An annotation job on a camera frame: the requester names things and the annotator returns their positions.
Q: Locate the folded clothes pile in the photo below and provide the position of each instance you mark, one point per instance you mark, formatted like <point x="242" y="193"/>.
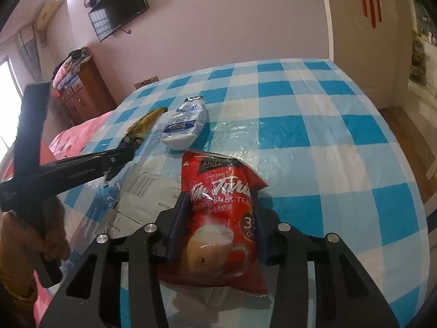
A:
<point x="70" y="67"/>

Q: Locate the bright window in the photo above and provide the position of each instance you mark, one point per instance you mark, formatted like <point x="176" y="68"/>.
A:
<point x="10" y="107"/>

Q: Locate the white door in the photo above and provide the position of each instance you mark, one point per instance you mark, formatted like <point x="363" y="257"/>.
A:
<point x="378" y="60"/>

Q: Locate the grey patterned curtain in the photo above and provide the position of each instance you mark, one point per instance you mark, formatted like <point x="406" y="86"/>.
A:
<point x="29" y="52"/>

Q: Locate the yellow sleeved left forearm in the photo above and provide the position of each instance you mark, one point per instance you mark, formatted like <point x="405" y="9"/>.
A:
<point x="18" y="299"/>

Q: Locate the blue white checkered tablecloth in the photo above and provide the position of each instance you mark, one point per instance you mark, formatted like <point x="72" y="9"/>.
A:
<point x="331" y="162"/>

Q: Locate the wall-mounted black television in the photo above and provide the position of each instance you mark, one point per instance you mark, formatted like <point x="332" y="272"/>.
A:
<point x="108" y="16"/>

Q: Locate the white air conditioner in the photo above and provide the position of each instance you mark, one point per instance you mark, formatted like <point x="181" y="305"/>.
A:
<point x="44" y="18"/>

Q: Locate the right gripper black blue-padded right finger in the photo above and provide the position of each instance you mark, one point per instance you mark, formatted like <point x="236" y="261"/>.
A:
<point x="345" y="293"/>

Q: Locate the brown gold snack bar wrapper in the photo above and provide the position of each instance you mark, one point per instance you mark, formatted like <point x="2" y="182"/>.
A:
<point x="138" y="131"/>

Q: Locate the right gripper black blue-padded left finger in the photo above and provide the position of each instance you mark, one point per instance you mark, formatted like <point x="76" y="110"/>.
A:
<point x="90" y="296"/>

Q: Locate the brown wooden cabinet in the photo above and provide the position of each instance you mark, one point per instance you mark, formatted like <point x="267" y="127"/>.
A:
<point x="88" y="96"/>

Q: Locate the person's left hand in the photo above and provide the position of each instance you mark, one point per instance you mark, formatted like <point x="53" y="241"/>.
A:
<point x="17" y="237"/>

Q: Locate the white blue plastic bottle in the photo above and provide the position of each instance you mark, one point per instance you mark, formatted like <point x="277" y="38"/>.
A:
<point x="186" y="124"/>

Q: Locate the wall power socket strip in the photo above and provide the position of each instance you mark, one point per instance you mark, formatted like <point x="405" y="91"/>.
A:
<point x="146" y="82"/>

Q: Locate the pink floral bed sheet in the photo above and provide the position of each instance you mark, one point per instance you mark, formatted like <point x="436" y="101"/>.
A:
<point x="67" y="144"/>

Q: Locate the red milk tea packet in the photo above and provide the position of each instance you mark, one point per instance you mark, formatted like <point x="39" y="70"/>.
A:
<point x="218" y="245"/>

